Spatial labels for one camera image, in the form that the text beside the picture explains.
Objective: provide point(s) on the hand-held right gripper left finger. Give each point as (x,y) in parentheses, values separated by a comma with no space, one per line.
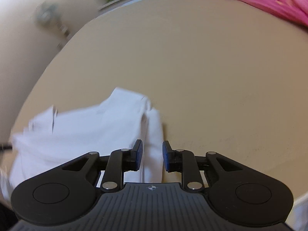
(138,155)

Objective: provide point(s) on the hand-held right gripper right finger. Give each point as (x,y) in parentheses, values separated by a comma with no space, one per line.
(166,156)

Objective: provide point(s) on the white garment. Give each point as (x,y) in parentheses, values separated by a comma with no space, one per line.
(84,130)

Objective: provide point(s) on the white standing fan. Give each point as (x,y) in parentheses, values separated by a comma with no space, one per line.
(49,14)

